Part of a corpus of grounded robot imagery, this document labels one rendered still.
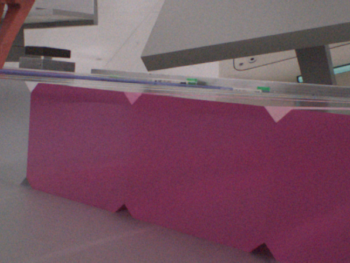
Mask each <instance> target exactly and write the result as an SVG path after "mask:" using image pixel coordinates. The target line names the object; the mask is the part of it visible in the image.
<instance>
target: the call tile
mask: <svg viewBox="0 0 350 263"><path fill-rule="evenodd" d="M25 54H26V55H35V56H50V57H53V58H71V50H69V49H60V48H51V47H45V46H25Z"/></svg>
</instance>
